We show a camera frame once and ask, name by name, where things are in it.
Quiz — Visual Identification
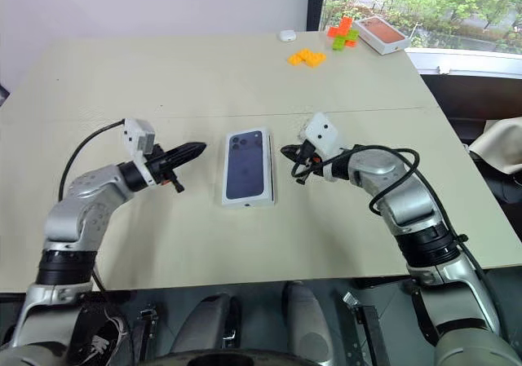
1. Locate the black window frame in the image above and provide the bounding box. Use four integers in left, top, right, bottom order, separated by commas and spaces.
306, 0, 330, 33

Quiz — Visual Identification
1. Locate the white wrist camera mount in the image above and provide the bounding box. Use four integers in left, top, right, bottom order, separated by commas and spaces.
120, 117, 159, 187
303, 112, 347, 157

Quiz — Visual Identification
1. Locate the green toy brick block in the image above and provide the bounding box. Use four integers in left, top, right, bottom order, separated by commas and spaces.
330, 28, 361, 52

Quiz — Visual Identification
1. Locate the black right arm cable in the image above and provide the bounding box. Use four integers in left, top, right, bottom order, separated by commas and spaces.
290, 145, 502, 334

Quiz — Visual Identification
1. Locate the dark grey rounded shape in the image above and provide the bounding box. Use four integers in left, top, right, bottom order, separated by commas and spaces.
168, 292, 242, 355
281, 280, 336, 366

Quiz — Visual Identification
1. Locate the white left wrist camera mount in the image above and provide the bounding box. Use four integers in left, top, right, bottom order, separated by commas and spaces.
120, 117, 159, 187

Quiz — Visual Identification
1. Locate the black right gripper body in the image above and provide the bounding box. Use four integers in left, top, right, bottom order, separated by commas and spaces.
297, 141, 325, 172

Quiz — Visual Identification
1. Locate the beige chair cushion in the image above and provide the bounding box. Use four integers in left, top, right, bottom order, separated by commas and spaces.
468, 116, 522, 176

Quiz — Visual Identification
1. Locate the black white sneaker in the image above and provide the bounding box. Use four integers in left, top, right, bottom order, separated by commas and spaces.
76, 304, 128, 366

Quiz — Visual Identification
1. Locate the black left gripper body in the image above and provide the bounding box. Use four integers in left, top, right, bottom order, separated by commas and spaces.
145, 143, 186, 195

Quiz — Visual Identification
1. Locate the orange print phone box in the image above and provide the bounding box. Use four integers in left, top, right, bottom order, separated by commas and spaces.
352, 15, 411, 56

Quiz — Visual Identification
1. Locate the white phone box lid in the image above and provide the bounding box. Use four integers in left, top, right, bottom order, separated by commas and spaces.
220, 126, 277, 210

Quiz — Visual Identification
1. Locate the orange toy brick block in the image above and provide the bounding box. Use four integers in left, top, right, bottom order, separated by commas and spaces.
327, 15, 356, 38

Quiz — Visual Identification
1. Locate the yellow toy brick block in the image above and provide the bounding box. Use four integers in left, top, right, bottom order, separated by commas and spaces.
286, 47, 328, 69

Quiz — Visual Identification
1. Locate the silver metal bracket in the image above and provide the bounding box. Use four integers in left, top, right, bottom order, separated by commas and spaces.
342, 291, 364, 314

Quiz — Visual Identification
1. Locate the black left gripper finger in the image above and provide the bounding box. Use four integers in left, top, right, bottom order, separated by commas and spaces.
162, 140, 207, 161
168, 148, 206, 171

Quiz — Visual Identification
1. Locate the white window sill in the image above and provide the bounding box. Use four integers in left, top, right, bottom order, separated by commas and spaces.
405, 46, 522, 78

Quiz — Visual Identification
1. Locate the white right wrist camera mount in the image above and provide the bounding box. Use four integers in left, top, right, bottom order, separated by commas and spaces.
303, 112, 347, 157

